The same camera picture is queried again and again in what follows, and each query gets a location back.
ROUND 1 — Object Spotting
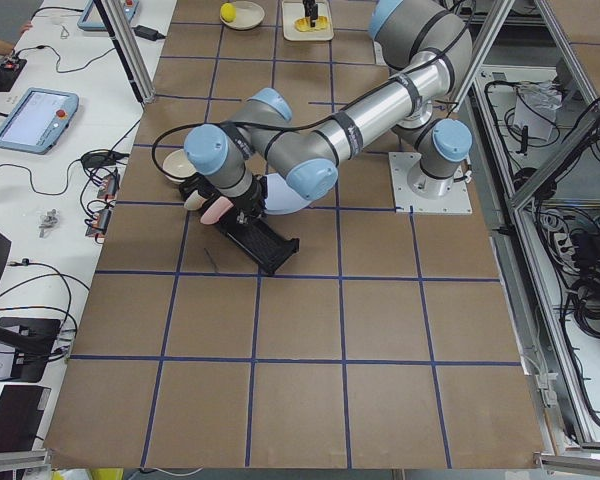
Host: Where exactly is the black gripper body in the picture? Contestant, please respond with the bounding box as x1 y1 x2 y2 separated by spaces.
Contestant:
233 176 268 220
302 0 317 14

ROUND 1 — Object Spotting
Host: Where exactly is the blue plate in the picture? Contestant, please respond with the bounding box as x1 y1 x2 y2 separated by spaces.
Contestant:
264 173 311 215

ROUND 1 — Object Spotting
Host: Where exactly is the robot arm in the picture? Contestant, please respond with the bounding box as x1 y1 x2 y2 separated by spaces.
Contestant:
179 1 472 224

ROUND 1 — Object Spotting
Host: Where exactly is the pink plate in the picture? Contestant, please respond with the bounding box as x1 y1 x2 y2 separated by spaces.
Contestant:
200 196 233 225

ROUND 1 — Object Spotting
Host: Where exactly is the cream plate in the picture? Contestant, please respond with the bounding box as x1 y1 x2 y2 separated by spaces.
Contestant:
184 191 207 211

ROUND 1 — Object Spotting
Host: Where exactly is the cream rectangular tray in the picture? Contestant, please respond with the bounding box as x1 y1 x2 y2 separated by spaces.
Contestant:
282 1 334 42

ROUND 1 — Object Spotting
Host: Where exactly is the black dish rack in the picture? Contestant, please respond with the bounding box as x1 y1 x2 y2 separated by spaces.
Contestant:
178 173 300 276

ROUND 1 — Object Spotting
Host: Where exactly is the cream shallow bowl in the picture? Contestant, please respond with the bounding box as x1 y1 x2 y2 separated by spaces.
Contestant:
220 1 265 31

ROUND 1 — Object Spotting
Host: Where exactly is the yellow lemon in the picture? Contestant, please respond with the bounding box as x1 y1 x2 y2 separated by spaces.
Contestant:
220 2 237 23

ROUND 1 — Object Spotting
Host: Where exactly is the black power adapter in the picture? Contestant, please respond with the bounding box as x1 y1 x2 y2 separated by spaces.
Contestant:
133 25 166 41

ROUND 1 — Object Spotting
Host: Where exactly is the far teach pendant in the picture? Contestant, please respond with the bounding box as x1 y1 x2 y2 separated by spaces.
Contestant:
77 0 142 30

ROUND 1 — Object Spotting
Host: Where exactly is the teach pendant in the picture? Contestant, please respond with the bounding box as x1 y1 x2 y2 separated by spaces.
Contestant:
77 0 142 30
0 88 80 155

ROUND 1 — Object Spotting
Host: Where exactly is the near teach pendant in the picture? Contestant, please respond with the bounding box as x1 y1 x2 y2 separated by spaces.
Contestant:
0 88 80 155

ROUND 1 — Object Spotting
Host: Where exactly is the aluminium frame post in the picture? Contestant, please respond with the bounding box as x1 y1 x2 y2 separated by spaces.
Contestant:
94 0 156 105

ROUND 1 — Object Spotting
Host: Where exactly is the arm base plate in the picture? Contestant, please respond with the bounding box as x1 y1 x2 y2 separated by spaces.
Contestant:
389 152 473 215

